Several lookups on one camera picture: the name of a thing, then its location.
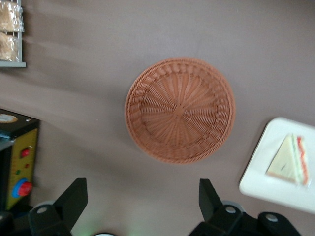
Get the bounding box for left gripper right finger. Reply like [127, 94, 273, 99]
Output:
[188, 178, 247, 236]

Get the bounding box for black display cabinet yellow panel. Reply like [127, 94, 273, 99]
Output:
[0, 108, 41, 214]

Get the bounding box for cream plastic tray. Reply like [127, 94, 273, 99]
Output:
[238, 117, 315, 212]

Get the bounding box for triangle sandwich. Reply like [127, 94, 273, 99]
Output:
[264, 132, 310, 186]

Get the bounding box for grey wire rack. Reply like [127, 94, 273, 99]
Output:
[0, 0, 27, 68]

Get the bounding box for clear bag of crackers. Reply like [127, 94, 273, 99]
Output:
[0, 0, 25, 32]
[0, 31, 20, 62]

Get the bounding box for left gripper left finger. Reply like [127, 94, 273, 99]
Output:
[28, 177, 89, 236]

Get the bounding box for brown wicker basket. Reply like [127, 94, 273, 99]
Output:
[125, 57, 236, 165]

